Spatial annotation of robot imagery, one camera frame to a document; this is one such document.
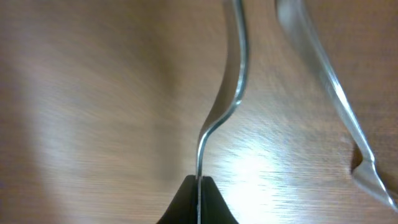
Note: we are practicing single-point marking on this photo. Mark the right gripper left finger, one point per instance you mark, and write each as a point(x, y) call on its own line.
point(183, 207)

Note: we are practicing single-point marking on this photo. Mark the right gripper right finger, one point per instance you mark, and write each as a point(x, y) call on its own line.
point(214, 209)

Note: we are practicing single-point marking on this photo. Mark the steel fork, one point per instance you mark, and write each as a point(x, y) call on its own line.
point(232, 86)
point(298, 27)

